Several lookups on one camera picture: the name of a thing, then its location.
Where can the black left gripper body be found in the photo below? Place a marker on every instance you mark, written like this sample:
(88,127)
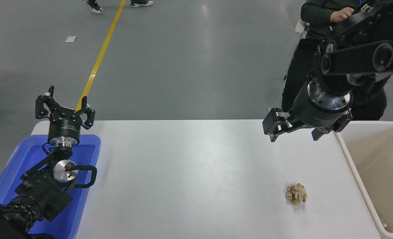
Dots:
(64,126)

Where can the person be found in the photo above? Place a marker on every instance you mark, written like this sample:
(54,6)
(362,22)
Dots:
(312,13)

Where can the person's right hand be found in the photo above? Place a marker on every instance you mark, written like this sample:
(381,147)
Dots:
(341,15)

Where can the white wheeled chair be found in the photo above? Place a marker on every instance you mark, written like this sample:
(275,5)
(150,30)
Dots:
(301,26)

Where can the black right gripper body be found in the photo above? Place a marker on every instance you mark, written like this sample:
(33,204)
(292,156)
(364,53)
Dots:
(307,114)

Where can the white paper scrap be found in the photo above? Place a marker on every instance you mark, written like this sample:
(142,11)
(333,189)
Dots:
(70,39)

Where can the blue plastic tray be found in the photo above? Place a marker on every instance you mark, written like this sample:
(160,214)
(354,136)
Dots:
(20,159)

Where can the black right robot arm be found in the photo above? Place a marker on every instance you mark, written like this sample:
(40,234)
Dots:
(355,59)

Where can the tan paper ball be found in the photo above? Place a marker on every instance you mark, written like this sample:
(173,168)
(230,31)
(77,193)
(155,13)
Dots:
(296,194)

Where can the large pale plastic bin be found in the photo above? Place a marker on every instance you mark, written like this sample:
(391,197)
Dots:
(382,172)

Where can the person's shoe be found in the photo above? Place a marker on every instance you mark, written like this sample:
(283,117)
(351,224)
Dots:
(93,5)
(141,3)

